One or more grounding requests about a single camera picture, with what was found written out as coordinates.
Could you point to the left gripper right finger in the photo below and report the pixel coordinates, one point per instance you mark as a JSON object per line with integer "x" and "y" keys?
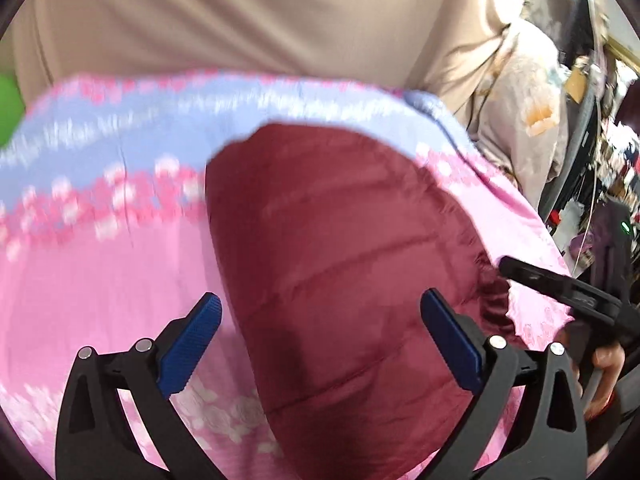
{"x": 548, "y": 437}

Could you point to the person's right hand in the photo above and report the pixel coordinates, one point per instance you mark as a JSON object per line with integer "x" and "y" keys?
{"x": 609, "y": 359}

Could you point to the green plush pillow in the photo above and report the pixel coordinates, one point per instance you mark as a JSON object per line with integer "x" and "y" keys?
{"x": 12, "y": 108}

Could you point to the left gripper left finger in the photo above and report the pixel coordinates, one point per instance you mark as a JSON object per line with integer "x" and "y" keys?
{"x": 116, "y": 420}

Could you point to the pink floral bed sheet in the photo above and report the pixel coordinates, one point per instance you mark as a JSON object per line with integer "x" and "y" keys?
{"x": 103, "y": 224}

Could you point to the maroon quilted puffer jacket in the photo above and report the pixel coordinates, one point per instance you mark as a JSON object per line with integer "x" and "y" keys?
{"x": 326, "y": 240}

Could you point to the beige floral cloth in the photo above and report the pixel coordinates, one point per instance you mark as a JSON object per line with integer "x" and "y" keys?
{"x": 520, "y": 119}

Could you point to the beige curtain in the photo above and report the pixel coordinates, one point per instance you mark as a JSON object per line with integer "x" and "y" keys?
{"x": 440, "y": 46}

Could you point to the cluttered shelf items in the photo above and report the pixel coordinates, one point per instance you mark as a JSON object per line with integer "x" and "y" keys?
{"x": 598, "y": 42}

